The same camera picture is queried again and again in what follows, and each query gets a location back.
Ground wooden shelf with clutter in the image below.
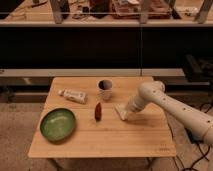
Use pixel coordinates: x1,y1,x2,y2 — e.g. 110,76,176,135
0,0,213,27

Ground white cup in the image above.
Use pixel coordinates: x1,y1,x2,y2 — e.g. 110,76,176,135
98,80,112,101

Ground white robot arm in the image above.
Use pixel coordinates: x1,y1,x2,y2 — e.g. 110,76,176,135
125,81,213,147

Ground green bowl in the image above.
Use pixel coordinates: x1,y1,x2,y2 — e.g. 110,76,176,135
40,108,76,142

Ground white tube bottle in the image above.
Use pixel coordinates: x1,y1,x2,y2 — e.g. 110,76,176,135
58,89,87,104

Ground black cable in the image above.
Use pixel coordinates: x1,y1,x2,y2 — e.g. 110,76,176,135
173,99,213,171

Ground white sponge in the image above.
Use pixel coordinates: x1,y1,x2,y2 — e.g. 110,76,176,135
115,104,127,121

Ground wooden table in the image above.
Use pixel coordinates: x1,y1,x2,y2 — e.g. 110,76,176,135
28,77,176,158

